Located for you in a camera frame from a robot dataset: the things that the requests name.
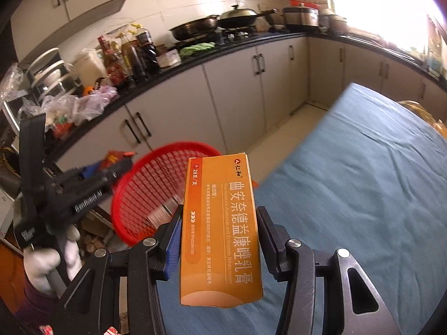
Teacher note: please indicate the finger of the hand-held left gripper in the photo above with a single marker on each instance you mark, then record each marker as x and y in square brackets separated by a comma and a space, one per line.
[32, 153]
[108, 173]

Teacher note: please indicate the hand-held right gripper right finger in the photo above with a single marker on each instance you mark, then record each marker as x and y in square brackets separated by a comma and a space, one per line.
[270, 244]

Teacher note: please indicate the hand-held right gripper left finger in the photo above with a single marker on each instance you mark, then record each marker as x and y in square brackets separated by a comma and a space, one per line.
[173, 247]

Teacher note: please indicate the red plastic basket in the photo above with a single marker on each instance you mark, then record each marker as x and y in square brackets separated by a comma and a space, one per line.
[150, 181]

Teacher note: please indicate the orange medicine box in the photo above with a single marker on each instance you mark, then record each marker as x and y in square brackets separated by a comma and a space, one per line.
[223, 233]

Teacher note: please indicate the person's left hand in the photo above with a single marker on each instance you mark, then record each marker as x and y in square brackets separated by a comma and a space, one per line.
[42, 265]

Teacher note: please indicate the red snack packet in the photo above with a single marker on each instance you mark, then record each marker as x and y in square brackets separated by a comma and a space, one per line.
[115, 157]

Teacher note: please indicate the crumpled plastic bags on counter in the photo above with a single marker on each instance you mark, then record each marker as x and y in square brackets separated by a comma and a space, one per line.
[87, 104]

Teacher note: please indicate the white dish rack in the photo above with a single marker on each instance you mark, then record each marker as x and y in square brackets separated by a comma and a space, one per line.
[52, 73]

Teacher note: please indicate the white plastic jug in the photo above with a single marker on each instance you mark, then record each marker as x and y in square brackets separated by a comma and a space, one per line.
[89, 66]

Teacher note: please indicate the group of condiment bottles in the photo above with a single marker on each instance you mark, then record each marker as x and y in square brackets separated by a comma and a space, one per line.
[125, 56]

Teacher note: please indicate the beige base cabinets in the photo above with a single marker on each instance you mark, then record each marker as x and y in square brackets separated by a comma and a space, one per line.
[237, 94]

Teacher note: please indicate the green cloth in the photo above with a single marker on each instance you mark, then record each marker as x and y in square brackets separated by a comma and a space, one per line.
[197, 49]

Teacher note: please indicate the dark frying pan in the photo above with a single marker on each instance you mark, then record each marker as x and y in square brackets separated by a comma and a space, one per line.
[192, 28]

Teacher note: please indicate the gas stove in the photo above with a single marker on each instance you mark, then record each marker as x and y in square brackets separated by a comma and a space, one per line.
[227, 36]

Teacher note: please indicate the black kitchen countertop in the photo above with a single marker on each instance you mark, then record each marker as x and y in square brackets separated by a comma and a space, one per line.
[244, 43]

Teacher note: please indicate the black wok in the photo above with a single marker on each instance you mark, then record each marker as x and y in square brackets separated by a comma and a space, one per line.
[241, 15]

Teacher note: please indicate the yellow plastic bag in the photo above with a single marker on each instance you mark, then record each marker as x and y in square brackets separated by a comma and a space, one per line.
[429, 111]

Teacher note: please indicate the steel rice cooker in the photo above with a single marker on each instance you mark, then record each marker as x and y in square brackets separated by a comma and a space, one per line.
[300, 19]

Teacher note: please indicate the dark cooking pot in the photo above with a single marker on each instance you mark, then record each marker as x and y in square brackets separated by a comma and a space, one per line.
[333, 21]

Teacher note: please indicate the red basin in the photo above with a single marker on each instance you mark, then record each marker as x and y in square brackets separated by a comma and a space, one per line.
[303, 3]

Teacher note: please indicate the kitchen window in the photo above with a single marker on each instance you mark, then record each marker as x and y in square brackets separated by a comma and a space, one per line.
[384, 3]

